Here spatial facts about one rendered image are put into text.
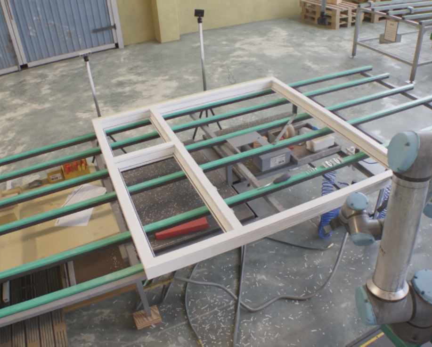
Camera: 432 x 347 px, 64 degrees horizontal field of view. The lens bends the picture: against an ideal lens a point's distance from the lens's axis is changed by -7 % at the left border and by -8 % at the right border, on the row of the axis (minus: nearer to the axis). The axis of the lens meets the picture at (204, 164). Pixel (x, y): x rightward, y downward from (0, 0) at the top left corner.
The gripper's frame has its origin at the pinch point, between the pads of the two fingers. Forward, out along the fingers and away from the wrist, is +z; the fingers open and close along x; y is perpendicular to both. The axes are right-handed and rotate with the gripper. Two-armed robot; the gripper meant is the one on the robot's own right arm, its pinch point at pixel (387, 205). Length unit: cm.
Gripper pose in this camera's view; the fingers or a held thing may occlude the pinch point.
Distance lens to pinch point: 214.4
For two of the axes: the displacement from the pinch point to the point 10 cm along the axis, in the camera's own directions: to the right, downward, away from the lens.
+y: 5.0, 7.5, -4.4
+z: -2.5, 6.0, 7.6
